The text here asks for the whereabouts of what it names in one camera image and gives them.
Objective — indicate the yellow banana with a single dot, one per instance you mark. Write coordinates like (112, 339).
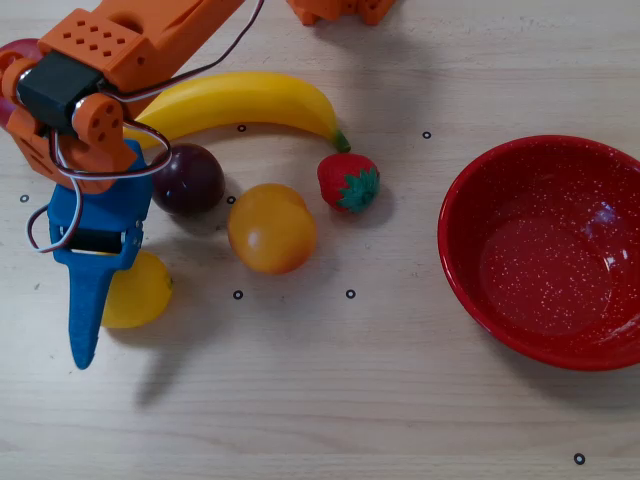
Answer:
(250, 97)

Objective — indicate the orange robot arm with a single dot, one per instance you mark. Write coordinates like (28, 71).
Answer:
(150, 35)

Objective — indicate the yellow lemon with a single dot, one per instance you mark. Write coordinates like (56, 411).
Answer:
(137, 295)

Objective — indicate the red apple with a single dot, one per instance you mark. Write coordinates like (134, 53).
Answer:
(20, 46)

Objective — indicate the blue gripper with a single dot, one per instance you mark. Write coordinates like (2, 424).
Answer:
(102, 212)

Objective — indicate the red speckled bowl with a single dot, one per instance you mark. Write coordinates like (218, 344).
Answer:
(540, 250)

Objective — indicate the orange fruit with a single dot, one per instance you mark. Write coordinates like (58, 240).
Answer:
(272, 230)

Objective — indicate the dark purple plum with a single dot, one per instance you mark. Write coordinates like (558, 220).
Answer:
(192, 182)

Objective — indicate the red strawberry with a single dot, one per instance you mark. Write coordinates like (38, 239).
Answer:
(345, 180)

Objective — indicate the orange robot base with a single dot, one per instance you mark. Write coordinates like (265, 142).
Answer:
(340, 10)

